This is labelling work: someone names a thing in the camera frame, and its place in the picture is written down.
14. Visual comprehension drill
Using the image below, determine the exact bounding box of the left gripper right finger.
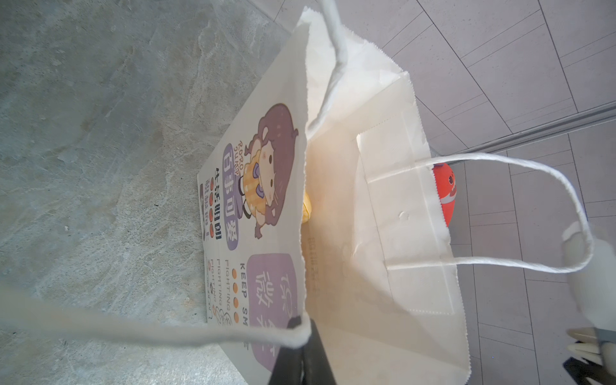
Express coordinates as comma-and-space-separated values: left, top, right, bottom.
302, 320, 337, 385

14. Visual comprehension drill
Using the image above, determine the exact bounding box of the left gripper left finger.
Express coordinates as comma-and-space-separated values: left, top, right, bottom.
268, 346, 304, 385

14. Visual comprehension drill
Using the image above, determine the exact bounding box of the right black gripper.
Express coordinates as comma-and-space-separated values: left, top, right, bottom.
563, 226, 615, 384

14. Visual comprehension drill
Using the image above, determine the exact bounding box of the white printed paper bag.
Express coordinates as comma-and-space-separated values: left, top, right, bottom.
0, 0, 595, 385

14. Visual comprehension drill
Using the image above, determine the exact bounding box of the round striped bun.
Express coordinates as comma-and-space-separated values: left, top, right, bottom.
302, 192, 312, 224

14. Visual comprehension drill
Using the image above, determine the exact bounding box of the red plush fish toy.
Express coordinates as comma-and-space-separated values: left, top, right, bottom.
432, 163, 457, 226

